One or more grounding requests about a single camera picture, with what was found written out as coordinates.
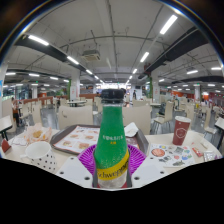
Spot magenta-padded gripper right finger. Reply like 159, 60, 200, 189
126, 144, 168, 189

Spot ceiling air conditioner unit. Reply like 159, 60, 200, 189
81, 49, 102, 62

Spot white paper leaflet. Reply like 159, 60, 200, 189
203, 150, 218, 163

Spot beige chair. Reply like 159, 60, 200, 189
57, 104, 94, 130
121, 104, 153, 134

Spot beige side table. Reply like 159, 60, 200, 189
214, 116, 224, 149
0, 114, 14, 141

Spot red paper cup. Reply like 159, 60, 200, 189
172, 115, 192, 146

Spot brown tray with paper liner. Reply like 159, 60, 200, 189
49, 124, 150, 156

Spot person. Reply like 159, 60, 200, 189
11, 96, 20, 128

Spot ceiling strip lights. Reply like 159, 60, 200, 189
4, 13, 224, 88

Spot colourful sticker sheet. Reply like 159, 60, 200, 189
146, 143, 196, 168

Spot beige chairs group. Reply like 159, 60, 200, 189
18, 94, 224, 134

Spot green drink bottle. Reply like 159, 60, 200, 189
93, 88, 131, 190

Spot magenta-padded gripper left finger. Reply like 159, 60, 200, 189
55, 143, 99, 189

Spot crumpled white napkin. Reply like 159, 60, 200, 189
123, 121, 140, 138

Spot clear plastic food bag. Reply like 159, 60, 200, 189
23, 123, 54, 146

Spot white polka-dot mug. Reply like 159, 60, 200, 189
19, 140, 58, 174

